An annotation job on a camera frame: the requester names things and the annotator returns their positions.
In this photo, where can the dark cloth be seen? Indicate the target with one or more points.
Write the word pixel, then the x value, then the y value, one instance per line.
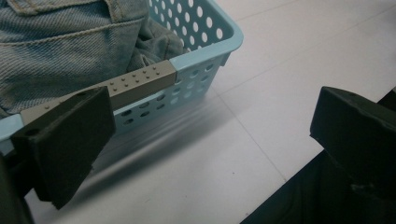
pixel 311 202

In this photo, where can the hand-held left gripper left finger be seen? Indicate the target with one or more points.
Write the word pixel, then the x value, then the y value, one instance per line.
pixel 68 140

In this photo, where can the blue denim jeans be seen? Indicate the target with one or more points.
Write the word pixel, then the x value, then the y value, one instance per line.
pixel 62 46

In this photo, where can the light blue perforated plastic basket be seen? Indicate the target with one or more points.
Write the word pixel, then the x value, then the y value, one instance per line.
pixel 199 59

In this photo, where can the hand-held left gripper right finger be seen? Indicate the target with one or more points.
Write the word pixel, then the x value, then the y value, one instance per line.
pixel 358 133

